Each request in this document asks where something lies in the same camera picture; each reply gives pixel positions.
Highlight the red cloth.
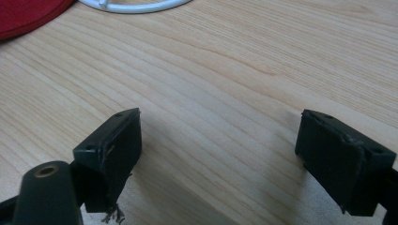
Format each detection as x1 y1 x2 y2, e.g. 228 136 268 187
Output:
0 0 76 41

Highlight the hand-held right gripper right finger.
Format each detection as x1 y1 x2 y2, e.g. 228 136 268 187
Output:
294 109 397 218

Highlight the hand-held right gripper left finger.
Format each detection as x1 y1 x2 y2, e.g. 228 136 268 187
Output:
72 107 143 225

